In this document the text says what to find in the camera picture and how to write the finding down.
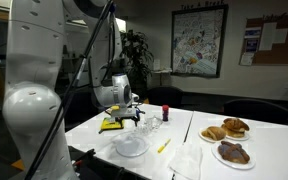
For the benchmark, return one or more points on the yellow sliced bread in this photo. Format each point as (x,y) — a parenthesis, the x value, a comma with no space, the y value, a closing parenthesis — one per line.
(214,133)

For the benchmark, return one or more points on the clear plastic plate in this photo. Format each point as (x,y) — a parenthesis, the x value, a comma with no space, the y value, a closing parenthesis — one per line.
(132,146)

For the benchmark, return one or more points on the white plate under chocolate bread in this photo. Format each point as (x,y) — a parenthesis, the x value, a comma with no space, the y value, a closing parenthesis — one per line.
(232,165)

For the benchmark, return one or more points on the golden brown bun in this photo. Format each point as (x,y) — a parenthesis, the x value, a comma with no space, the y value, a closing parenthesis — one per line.
(235,126)

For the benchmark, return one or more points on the white paper napkin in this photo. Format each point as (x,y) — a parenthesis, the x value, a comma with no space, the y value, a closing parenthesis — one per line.
(185,161)

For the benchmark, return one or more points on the yellow marker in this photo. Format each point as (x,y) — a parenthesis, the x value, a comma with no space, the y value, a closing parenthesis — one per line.
(164,146)

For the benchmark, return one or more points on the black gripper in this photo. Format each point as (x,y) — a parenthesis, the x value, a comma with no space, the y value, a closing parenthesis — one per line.
(132,118)

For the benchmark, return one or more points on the white plate under yellow bread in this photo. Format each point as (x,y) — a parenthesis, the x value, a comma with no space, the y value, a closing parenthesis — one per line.
(204,138)

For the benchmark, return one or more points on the green potted plant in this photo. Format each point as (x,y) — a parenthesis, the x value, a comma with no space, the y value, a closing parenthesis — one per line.
(135,56)

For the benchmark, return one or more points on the cut glass bowl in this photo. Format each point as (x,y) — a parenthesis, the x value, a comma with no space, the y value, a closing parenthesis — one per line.
(149,125)

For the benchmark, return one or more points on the white plate under brown bun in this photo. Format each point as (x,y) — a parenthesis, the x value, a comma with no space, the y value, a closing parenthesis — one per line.
(240,137)

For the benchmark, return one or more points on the brown cork notice board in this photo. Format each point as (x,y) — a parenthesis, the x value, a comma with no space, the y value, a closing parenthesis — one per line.
(274,40)

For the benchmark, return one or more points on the green yellow Crayola marker box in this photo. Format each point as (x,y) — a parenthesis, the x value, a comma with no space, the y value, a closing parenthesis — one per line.
(111,124)

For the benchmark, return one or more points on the black office chair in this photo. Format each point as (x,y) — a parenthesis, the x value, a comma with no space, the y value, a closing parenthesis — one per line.
(165,96)
(255,111)

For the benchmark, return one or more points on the dark chocolate bread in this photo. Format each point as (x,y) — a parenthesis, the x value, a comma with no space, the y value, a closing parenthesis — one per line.
(233,152)

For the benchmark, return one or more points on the small side table with papers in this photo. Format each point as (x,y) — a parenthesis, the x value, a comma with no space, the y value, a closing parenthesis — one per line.
(161,76)

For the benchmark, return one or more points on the small red shaker bottle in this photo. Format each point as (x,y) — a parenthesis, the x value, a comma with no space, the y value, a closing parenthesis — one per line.
(165,113)

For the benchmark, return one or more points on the framed map poster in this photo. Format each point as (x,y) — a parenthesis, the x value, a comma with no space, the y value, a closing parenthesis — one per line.
(199,41)

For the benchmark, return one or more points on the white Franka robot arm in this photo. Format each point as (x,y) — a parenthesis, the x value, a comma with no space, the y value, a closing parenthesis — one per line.
(34,100)

